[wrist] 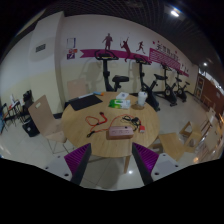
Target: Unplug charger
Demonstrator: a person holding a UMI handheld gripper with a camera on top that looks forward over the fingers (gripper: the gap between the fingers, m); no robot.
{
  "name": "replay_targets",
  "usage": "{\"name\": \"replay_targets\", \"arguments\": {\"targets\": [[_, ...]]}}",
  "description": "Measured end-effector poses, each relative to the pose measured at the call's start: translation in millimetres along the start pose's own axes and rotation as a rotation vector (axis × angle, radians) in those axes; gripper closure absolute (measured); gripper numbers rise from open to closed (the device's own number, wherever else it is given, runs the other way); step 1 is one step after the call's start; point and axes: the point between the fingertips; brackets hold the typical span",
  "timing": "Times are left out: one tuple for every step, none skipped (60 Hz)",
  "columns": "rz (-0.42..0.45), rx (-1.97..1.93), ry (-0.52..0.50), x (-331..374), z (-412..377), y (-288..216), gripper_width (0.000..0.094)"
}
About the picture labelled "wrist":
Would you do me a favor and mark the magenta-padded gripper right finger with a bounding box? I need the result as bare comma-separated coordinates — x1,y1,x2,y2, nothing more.
131,142,185,186

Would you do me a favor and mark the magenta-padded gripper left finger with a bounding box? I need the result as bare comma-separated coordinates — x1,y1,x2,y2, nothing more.
44,143,92,186

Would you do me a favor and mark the brown round coaster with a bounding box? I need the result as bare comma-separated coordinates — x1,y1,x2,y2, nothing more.
131,103,145,111

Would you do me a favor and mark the black bag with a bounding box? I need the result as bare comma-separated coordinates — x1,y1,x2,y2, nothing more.
22,118,40,138

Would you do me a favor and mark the black desk pad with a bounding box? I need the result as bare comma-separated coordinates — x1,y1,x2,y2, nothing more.
68,94,104,112

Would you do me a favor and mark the white cup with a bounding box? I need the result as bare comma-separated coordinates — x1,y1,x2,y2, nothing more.
137,91,148,108

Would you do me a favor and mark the green wet wipes pack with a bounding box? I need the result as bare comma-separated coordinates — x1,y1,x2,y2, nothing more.
108,98,132,110

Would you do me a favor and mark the black exercise bike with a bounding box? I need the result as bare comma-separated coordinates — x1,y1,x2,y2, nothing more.
153,62,179,108
133,54,162,113
174,69,191,103
94,49,130,93

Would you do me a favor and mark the cluttered dark desk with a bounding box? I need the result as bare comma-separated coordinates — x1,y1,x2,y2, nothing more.
0,89,34,126

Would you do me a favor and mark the brown wooden cabinet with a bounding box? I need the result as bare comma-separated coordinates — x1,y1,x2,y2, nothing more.
194,73,224,108

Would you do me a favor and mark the black power cable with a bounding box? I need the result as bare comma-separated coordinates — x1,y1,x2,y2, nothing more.
121,114,143,132

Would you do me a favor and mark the red charging cable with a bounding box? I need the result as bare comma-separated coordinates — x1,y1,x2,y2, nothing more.
84,111,141,138

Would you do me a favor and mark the wooden chair with handle slot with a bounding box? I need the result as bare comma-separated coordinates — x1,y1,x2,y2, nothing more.
28,94,69,154

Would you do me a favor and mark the magenta wall banner decal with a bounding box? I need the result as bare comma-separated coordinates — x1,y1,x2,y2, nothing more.
79,48,190,77

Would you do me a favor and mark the wall poster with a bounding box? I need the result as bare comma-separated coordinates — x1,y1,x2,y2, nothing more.
65,37,78,61

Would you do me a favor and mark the grey wall sign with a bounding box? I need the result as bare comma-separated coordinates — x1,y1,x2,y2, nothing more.
35,43,47,53

